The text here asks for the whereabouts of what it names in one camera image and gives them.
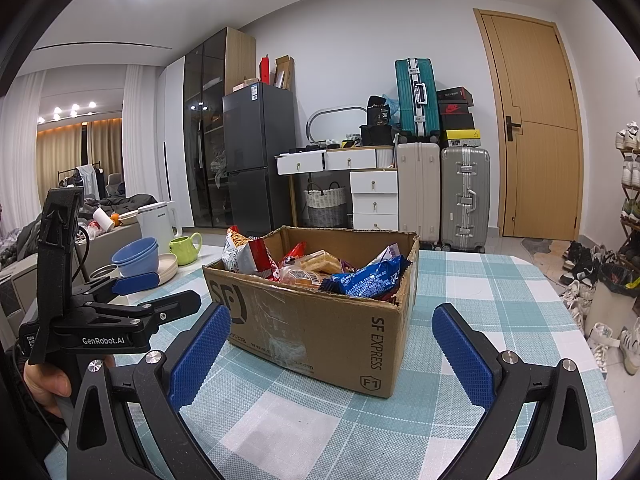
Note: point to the flat brown box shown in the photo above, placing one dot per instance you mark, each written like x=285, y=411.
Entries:
x=245, y=85

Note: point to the dark glass cabinet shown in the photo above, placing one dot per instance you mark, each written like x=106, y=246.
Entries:
x=200, y=135

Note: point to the blue cookie packet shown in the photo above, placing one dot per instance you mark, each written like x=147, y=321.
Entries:
x=370, y=280

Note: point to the beige curtain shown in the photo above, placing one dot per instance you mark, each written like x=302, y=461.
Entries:
x=55, y=155

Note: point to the beige bowl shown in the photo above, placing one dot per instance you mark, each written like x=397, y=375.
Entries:
x=167, y=267

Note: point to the yellow black shoe box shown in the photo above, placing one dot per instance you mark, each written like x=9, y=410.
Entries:
x=462, y=137

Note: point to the blue bowl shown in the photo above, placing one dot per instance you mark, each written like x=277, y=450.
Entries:
x=132, y=257
x=156, y=255

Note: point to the wooden door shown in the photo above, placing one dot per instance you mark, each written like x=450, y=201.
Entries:
x=540, y=135

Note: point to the dark clothes heap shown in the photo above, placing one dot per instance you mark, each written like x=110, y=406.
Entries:
x=125, y=205

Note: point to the white sheer curtain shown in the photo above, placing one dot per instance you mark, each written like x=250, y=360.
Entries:
x=142, y=135
x=20, y=160

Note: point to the yellow biscuits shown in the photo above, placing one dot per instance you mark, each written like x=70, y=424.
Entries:
x=320, y=261

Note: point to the beige cup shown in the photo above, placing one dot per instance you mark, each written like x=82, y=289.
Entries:
x=102, y=272

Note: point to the red black shoe box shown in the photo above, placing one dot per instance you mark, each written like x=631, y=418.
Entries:
x=455, y=108

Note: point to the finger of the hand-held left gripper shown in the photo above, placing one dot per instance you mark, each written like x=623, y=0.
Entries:
x=170, y=307
x=135, y=282

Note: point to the pile of shoes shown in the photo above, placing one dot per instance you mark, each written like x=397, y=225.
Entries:
x=580, y=270

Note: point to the tall red box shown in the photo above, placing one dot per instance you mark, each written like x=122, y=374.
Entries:
x=265, y=70

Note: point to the grey doormat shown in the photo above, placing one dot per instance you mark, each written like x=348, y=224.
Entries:
x=537, y=246

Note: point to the blue plastic bag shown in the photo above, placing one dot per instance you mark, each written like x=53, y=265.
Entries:
x=394, y=107

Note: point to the row of small ceiling spotlights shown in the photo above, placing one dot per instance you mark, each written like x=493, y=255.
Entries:
x=75, y=108

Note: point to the beige suitcase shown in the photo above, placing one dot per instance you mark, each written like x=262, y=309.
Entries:
x=417, y=195

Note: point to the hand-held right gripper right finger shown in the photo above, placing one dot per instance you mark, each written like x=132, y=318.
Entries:
x=462, y=355

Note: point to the person's left forearm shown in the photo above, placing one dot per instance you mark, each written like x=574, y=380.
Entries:
x=25, y=440

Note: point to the white paper cup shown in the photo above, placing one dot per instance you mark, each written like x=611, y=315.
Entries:
x=102, y=220

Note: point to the clothes rack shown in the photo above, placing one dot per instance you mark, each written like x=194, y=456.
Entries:
x=82, y=177

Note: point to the person's left hand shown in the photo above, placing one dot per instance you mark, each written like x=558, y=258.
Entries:
x=45, y=385

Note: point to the wooden shoe rack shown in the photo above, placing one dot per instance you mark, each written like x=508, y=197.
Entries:
x=627, y=220

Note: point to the grey chair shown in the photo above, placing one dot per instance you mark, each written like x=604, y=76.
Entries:
x=116, y=185

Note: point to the white kettle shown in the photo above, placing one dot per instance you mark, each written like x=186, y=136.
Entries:
x=157, y=225

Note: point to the white desk with drawers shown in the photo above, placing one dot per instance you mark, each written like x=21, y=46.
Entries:
x=372, y=195

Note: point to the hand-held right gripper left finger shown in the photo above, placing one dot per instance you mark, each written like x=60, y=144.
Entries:
x=200, y=355

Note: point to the white wardrobe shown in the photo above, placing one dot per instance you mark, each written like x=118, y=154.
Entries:
x=175, y=135

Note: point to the rows of assorted shoes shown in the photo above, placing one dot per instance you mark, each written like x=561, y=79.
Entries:
x=631, y=135

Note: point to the brown cardboard box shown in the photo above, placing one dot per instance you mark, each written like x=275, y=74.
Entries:
x=310, y=335

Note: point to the bin with black bag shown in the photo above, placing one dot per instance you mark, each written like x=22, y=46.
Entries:
x=612, y=300

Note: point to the teal suitcase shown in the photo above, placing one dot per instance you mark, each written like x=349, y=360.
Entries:
x=412, y=100

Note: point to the grey sofa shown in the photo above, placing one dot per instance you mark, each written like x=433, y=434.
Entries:
x=25, y=280

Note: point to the silver suitcase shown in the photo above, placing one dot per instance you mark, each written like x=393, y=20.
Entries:
x=465, y=200

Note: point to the open brown carton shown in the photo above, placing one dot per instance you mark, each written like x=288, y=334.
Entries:
x=283, y=72

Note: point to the woven basket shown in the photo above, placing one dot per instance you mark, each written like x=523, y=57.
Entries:
x=326, y=207

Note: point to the dark grey refrigerator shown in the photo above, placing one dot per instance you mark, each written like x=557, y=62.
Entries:
x=255, y=160

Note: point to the white red crisps packet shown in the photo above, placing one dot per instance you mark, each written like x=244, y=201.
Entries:
x=245, y=255

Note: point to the black bag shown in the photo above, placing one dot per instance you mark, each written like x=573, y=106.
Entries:
x=377, y=136

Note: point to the oval metal hoop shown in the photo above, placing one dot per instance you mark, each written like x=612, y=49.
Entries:
x=310, y=122

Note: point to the black box white label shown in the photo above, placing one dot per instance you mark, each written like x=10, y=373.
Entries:
x=378, y=110

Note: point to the teal checked tablecloth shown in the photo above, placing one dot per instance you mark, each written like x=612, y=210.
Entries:
x=475, y=280

